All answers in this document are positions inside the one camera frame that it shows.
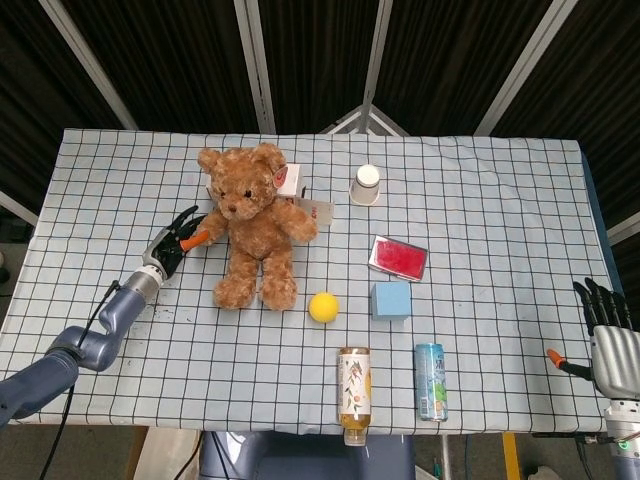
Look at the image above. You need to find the light blue drink can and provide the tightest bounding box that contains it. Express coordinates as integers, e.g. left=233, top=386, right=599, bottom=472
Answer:
left=413, top=342, right=450, bottom=423

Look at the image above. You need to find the flat white box red logo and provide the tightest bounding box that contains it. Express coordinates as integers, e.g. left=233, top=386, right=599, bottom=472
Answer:
left=287, top=195, right=335, bottom=229

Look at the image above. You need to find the yellow foam ball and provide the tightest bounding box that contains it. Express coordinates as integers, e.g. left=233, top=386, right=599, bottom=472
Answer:
left=308, top=292, right=342, bottom=326

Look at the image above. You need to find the blue foam cube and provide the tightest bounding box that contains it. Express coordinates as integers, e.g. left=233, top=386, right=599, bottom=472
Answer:
left=369, top=280, right=414, bottom=322

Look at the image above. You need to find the yellow post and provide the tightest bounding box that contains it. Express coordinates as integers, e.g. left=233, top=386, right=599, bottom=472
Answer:
left=501, top=432, right=521, bottom=480

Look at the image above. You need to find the black pleated curtain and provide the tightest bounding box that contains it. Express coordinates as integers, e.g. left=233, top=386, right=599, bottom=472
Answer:
left=0, top=0, right=640, bottom=241

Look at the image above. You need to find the light blue checked tablecloth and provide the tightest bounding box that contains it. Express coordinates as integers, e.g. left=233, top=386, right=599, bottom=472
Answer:
left=0, top=128, right=624, bottom=435

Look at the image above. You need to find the white metal frame bar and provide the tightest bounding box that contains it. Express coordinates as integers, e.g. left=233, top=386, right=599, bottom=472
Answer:
left=607, top=217, right=640, bottom=246
left=38, top=0, right=139, bottom=131
left=360, top=0, right=394, bottom=109
left=473, top=0, right=576, bottom=136
left=0, top=188, right=40, bottom=224
left=233, top=0, right=277, bottom=135

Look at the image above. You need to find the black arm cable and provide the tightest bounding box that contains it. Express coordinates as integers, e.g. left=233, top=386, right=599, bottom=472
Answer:
left=47, top=280, right=121, bottom=480

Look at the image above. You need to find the tea bottle floral label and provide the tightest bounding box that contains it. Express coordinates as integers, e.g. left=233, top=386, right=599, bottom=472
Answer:
left=335, top=346, right=374, bottom=447

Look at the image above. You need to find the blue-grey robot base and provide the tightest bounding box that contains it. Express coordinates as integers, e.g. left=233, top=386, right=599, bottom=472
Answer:
left=198, top=430, right=417, bottom=480

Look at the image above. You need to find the white paper cup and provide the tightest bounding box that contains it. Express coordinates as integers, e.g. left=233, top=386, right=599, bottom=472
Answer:
left=348, top=163, right=381, bottom=206

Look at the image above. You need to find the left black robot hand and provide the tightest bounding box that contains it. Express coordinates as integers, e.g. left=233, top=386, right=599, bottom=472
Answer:
left=141, top=204, right=210, bottom=280

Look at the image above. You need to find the brown plush teddy bear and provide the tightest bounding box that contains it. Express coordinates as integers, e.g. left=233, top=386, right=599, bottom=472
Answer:
left=196, top=142, right=320, bottom=312

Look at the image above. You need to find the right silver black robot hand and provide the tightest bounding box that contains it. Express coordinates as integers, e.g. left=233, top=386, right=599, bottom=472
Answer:
left=546, top=277, right=640, bottom=401

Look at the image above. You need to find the red ink stamp pad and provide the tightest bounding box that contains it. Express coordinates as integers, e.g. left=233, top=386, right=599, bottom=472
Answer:
left=367, top=234, right=429, bottom=284

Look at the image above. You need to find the triangular metal frame bracket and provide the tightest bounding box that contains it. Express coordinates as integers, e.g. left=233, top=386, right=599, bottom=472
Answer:
left=319, top=102, right=411, bottom=136

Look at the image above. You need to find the white cardboard box red print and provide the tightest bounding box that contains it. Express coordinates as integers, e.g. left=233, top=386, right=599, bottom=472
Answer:
left=205, top=163, right=307, bottom=200

